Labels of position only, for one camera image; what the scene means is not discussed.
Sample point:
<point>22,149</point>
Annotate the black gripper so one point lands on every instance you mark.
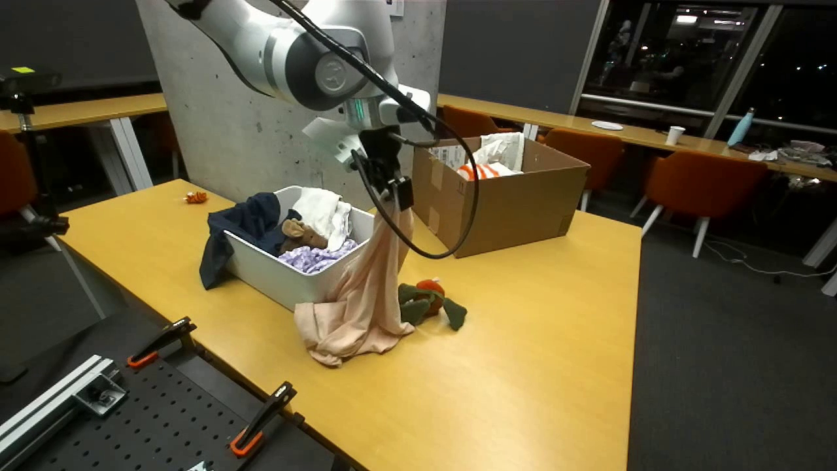
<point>383,158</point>

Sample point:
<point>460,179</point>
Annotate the pink cloth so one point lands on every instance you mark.
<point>367,296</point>

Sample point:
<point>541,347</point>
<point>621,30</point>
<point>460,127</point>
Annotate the orange plush toy green leaves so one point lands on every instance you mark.
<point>427,301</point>

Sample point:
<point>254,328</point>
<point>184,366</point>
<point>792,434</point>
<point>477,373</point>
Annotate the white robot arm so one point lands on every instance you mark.
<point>288,54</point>

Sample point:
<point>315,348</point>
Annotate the brown plush toy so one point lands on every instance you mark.
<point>303,234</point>

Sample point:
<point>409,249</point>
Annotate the white bag in box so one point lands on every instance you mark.
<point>502,153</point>

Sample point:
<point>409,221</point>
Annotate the brown cardboard box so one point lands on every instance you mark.
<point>514,211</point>

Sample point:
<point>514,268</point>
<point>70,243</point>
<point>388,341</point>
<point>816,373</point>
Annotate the dark blue cloth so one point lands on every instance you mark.
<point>248,222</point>

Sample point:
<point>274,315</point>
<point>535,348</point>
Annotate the white towel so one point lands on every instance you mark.
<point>328,212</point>

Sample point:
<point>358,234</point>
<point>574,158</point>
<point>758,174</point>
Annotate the orange striped item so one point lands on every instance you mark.
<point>477,171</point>

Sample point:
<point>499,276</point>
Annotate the white plastic bin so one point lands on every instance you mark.
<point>277,279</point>

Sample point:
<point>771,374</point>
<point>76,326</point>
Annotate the small orange object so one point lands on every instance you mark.
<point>197,196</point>

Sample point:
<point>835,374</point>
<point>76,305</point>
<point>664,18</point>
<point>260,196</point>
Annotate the long wooden counter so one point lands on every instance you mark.
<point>611,132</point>

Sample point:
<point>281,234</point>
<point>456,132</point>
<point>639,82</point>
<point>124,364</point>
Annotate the white paper cup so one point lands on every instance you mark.
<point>672,133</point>

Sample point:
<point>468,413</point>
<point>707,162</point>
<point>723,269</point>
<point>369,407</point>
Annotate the orange chair white legs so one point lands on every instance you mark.
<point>702,186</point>

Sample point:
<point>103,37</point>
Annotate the wooden side desk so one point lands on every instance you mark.
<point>86,112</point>

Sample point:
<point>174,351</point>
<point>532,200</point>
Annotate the black perforated board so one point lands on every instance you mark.
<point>166,420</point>

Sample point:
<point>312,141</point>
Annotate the light blue bottle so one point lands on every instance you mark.
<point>737,129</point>

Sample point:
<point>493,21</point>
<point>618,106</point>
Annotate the white wrist camera block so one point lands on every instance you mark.
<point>413,99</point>

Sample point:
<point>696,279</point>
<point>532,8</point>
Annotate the aluminium rail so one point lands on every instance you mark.
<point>53,395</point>

